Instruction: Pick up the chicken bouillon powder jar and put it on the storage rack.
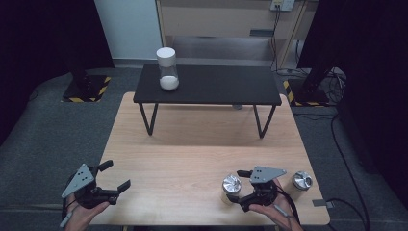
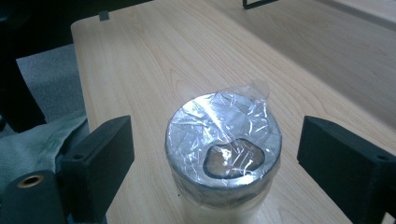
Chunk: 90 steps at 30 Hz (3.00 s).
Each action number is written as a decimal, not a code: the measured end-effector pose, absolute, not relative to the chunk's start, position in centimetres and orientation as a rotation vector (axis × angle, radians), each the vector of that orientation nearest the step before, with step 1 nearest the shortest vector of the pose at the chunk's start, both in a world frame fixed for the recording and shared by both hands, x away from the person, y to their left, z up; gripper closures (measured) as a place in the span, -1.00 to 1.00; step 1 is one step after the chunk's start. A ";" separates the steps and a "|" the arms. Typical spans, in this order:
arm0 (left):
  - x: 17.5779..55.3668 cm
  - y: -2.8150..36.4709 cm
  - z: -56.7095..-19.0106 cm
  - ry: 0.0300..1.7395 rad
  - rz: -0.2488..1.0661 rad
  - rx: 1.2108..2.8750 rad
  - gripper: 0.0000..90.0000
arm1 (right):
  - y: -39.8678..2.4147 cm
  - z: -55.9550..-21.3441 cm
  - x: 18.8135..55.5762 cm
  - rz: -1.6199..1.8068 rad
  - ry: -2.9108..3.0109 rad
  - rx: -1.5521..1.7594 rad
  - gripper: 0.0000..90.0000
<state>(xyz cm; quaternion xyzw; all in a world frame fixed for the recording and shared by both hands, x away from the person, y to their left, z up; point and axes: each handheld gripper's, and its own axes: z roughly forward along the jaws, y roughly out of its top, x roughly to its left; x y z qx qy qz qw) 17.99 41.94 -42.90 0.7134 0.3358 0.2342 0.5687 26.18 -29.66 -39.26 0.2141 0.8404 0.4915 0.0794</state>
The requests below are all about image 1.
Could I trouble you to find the person's right hand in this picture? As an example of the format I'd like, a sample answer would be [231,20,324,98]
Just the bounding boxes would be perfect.
[249,178,304,231]

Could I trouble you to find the tangled black cables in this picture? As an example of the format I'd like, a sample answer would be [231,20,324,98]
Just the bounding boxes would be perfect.
[320,68,347,104]

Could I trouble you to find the hazard striped stand base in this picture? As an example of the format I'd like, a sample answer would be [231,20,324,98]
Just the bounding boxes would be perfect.
[282,78,331,108]
[61,74,113,104]

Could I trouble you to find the black floor cable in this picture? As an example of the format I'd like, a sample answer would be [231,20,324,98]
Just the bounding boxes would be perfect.
[293,112,370,231]

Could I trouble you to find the person's left hand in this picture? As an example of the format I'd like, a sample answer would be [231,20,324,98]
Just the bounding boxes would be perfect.
[63,192,111,231]

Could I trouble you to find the silver metal cup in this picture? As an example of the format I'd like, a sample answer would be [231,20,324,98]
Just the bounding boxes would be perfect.
[290,170,314,201]
[220,173,242,206]

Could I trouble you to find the white wall outlet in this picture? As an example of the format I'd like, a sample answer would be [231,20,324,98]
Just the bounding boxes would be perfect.
[269,0,295,13]

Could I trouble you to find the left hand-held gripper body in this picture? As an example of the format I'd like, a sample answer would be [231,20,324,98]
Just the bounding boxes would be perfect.
[61,163,119,210]

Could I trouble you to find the white lid glass salt shaker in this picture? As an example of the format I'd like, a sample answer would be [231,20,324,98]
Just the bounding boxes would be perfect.
[156,46,180,92]

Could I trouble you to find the black metal shelf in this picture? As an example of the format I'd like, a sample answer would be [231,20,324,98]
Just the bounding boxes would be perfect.
[133,64,283,140]

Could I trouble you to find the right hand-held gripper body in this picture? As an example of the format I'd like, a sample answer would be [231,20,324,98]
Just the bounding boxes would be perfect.
[238,166,288,213]

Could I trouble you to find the black outlet cable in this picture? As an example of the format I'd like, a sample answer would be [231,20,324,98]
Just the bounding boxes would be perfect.
[269,7,283,73]

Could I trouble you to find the right hand-held gripper cable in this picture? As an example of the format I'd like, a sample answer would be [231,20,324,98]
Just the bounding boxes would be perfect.
[273,184,301,229]

